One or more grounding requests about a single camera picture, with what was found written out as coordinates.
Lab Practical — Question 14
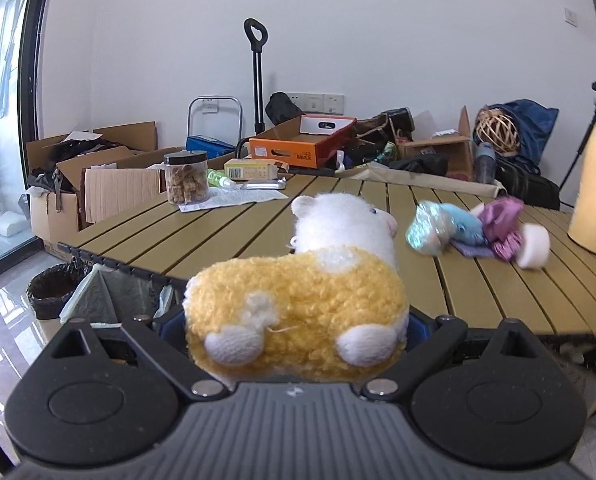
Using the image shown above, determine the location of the light blue plush toy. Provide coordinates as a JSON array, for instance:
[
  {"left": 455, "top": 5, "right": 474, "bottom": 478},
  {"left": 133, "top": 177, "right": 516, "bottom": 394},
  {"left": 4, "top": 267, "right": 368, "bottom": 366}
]
[{"left": 440, "top": 204, "right": 485, "bottom": 245}]

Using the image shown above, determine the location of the grey blue water bottle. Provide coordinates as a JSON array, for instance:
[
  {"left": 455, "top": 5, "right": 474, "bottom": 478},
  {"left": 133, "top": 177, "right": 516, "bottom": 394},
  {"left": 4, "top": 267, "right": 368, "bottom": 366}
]
[{"left": 474, "top": 141, "right": 497, "bottom": 185}]

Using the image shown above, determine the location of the clear jar of brown snacks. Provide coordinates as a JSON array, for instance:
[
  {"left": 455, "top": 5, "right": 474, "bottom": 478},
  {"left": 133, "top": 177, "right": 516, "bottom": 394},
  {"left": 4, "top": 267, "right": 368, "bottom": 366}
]
[{"left": 164, "top": 151, "right": 211, "bottom": 206}]

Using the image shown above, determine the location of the lavender checked cloth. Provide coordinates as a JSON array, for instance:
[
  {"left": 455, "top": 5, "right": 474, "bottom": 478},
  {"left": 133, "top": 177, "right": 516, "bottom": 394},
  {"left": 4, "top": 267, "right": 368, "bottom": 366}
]
[{"left": 449, "top": 239, "right": 495, "bottom": 260}]

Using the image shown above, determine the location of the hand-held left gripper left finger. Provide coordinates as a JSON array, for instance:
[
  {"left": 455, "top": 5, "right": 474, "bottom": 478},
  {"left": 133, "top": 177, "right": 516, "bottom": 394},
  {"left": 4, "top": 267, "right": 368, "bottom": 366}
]
[{"left": 32, "top": 310, "right": 229, "bottom": 403}]

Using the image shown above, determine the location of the black suitcase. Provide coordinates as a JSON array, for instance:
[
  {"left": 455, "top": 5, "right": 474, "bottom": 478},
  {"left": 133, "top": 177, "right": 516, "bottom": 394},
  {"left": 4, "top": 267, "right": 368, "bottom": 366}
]
[{"left": 494, "top": 156, "right": 562, "bottom": 211}]

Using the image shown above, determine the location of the black cloth bag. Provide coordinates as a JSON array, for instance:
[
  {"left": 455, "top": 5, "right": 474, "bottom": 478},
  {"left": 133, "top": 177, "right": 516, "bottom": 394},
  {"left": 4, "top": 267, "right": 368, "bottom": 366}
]
[{"left": 265, "top": 92, "right": 305, "bottom": 126}]

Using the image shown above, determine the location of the large open cardboard box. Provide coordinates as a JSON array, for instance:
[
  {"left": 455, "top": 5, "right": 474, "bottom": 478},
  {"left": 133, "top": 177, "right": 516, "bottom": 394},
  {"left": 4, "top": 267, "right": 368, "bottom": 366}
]
[{"left": 25, "top": 120, "right": 159, "bottom": 247}]

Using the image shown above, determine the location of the orange cardboard tray box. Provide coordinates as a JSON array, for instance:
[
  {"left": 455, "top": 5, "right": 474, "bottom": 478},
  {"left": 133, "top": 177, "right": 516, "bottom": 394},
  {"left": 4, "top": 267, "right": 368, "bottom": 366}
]
[{"left": 248, "top": 114, "right": 358, "bottom": 170}]

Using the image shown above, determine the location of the black pull handle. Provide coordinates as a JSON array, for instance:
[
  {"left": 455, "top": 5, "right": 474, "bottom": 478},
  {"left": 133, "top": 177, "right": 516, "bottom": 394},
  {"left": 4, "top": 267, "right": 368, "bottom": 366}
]
[{"left": 243, "top": 18, "right": 269, "bottom": 137}]

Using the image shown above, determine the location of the small brown cardboard box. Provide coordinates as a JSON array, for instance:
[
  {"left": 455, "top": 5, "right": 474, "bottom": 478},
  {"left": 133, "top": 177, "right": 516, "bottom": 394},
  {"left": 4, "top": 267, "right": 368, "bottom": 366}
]
[{"left": 395, "top": 105, "right": 475, "bottom": 181}]

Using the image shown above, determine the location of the yellow and white plush toy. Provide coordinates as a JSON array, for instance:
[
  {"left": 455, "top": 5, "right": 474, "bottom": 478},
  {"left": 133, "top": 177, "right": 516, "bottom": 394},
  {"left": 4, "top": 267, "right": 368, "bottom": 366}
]
[{"left": 183, "top": 192, "right": 411, "bottom": 384}]

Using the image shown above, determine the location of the black lined waste basket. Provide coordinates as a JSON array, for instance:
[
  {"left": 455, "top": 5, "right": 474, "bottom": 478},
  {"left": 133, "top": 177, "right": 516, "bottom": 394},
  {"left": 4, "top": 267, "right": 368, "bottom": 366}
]
[{"left": 26, "top": 261, "right": 94, "bottom": 321}]

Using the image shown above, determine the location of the black pouch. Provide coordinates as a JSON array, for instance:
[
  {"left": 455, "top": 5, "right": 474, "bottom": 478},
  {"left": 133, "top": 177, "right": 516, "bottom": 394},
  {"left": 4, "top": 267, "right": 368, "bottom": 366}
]
[{"left": 392, "top": 153, "right": 450, "bottom": 177}]

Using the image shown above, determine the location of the pale yellow carton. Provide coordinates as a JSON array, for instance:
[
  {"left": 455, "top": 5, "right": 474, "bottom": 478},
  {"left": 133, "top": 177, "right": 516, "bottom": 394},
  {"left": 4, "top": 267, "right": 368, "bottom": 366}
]
[{"left": 223, "top": 157, "right": 291, "bottom": 182}]

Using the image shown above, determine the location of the small green bottle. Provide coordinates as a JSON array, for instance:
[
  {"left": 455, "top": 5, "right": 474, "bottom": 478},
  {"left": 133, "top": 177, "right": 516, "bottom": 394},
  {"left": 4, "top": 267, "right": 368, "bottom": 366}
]
[{"left": 206, "top": 169, "right": 239, "bottom": 192}]

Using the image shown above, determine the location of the tan slatted folding table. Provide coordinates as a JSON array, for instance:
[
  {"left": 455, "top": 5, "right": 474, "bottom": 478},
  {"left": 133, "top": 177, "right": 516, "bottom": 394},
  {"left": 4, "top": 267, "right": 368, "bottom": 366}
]
[{"left": 56, "top": 172, "right": 596, "bottom": 436}]

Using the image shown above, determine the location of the rattan ball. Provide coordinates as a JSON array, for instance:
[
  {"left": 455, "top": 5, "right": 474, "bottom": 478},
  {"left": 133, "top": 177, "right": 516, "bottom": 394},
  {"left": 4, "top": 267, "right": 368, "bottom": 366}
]
[{"left": 478, "top": 108, "right": 522, "bottom": 154}]

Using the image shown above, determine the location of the black leather bag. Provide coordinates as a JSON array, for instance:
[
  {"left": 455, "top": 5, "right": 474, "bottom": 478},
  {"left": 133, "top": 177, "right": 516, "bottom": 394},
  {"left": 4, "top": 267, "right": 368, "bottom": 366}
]
[{"left": 354, "top": 107, "right": 415, "bottom": 142}]

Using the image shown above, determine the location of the white foam roll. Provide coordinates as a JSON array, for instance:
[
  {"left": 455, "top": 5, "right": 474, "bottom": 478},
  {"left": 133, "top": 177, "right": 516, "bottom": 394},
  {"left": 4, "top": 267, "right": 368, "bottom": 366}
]
[{"left": 517, "top": 223, "right": 552, "bottom": 269}]

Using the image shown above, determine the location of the pale shiny wrapper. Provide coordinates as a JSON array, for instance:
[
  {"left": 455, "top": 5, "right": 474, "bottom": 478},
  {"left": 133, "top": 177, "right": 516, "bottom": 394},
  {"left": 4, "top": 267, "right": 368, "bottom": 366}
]
[{"left": 405, "top": 201, "right": 456, "bottom": 256}]

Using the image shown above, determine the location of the black sliding door frame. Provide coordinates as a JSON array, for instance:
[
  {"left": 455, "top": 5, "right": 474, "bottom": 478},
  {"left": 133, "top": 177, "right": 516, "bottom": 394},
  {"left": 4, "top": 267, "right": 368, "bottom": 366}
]
[{"left": 0, "top": 0, "right": 59, "bottom": 288}]

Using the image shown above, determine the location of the silver tube frame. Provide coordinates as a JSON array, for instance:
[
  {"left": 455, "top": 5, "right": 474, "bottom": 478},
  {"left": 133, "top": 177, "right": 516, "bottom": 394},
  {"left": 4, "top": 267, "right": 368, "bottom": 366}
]
[{"left": 187, "top": 95, "right": 244, "bottom": 153}]

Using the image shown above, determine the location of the white foam block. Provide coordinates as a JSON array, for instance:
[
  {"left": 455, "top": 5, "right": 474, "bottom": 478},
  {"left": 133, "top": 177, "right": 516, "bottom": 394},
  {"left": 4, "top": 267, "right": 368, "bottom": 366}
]
[{"left": 0, "top": 210, "right": 29, "bottom": 237}]

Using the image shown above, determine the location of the cardboard box with corrugated flap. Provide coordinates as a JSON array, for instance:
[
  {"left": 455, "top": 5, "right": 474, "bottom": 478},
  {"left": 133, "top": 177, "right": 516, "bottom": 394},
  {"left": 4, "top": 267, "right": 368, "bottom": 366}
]
[{"left": 56, "top": 146, "right": 189, "bottom": 227}]

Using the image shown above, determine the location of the blue box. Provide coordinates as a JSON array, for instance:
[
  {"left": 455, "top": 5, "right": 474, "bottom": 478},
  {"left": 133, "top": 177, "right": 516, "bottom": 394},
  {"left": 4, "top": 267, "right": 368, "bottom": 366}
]
[{"left": 185, "top": 135, "right": 238, "bottom": 159}]

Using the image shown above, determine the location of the green patterned packet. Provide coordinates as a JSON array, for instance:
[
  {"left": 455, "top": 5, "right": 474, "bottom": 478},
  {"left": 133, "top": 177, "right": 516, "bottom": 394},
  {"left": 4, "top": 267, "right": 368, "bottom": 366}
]
[{"left": 372, "top": 142, "right": 399, "bottom": 164}]

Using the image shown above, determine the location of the printed paper sheet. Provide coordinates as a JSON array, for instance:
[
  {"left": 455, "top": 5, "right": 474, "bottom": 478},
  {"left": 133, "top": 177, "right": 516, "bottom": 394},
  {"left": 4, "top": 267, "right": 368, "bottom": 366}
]
[{"left": 178, "top": 187, "right": 290, "bottom": 213}]

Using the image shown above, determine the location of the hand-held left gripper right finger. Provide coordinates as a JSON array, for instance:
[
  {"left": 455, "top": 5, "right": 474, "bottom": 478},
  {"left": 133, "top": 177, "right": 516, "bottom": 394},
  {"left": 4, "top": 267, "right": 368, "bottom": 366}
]
[{"left": 360, "top": 310, "right": 559, "bottom": 402}]

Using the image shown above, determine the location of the silver foil pack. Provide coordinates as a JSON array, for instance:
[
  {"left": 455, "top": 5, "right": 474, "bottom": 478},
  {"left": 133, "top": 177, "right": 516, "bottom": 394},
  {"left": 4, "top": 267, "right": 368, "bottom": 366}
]
[{"left": 240, "top": 177, "right": 289, "bottom": 191}]

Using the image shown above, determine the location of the cardboard box with green liner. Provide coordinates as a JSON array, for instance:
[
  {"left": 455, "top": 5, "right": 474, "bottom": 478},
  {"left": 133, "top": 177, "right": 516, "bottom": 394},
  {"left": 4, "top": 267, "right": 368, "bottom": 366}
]
[{"left": 59, "top": 261, "right": 175, "bottom": 325}]

